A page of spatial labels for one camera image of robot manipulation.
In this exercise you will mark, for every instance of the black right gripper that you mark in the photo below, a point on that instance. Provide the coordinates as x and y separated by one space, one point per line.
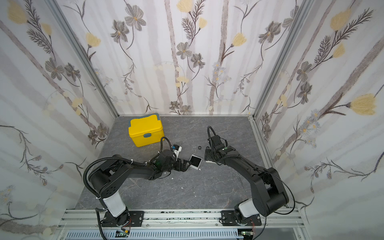
212 152

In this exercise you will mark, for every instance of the black foam ring insert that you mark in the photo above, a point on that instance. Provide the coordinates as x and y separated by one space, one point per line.
195 161

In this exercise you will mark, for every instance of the yellow plastic storage box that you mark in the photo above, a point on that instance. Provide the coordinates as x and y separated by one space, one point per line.
146 130

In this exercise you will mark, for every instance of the white ring box base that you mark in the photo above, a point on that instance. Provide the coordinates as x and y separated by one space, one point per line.
191 163

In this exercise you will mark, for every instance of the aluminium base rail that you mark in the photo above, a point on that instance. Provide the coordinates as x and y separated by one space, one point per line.
181 219

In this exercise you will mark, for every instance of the white slotted cable duct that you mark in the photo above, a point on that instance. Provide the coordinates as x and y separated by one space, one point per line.
177 234

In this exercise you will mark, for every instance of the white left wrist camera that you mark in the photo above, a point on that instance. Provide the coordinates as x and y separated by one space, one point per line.
176 149

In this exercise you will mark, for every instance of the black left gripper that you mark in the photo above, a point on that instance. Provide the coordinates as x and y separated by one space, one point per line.
179 163

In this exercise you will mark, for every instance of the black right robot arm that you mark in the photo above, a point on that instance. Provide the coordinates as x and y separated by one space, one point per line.
268 193

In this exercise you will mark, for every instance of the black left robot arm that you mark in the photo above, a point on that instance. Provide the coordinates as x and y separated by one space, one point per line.
105 176

